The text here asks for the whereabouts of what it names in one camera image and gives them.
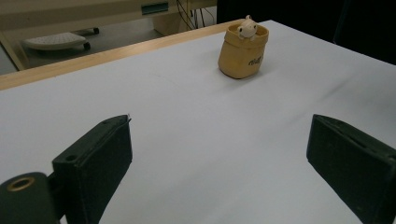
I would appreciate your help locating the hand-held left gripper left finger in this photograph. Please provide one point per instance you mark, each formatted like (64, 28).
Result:
(95, 161)

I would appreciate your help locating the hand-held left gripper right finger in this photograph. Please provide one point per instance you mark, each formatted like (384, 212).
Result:
(355, 168)

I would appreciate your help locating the yellow holder with animal figure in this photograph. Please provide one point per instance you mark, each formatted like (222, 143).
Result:
(238, 59)

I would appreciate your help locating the white wheeled stand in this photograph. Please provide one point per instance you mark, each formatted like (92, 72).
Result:
(56, 40)

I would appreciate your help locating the beige desk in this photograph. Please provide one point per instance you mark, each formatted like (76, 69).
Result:
(77, 12)

